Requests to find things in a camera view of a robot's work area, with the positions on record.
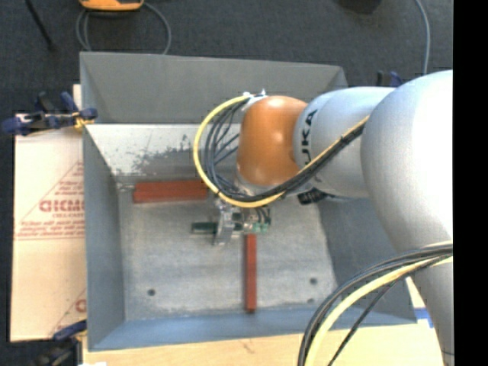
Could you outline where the dark green flat block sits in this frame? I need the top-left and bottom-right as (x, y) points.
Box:
(191, 222), (246, 236)

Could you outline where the red-brown flat block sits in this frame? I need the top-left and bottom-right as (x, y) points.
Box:
(132, 180), (210, 204)
(243, 233), (258, 313)

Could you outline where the grey metal bin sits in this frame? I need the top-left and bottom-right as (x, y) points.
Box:
(79, 51), (417, 352)

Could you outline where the brown cardboard board, red print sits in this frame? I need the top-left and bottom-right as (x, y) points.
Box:
(8, 127), (88, 343)

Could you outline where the black cylinder on white bracket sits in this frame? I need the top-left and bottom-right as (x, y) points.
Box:
(296, 189), (326, 206)

